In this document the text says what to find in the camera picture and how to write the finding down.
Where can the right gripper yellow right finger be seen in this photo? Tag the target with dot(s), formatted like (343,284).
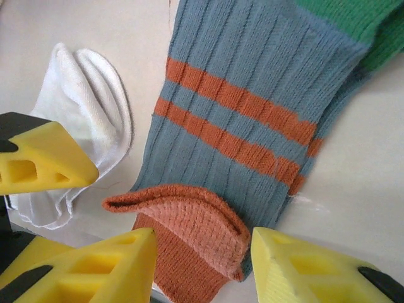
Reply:
(315,274)

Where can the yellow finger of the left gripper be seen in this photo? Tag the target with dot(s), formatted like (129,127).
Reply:
(38,247)
(53,151)

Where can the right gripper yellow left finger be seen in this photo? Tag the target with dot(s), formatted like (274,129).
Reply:
(94,271)

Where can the white sock black stripes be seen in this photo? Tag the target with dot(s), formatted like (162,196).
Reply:
(63,104)
(116,104)

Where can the blue sock orange stripes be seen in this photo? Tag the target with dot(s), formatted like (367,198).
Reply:
(315,147)
(236,63)

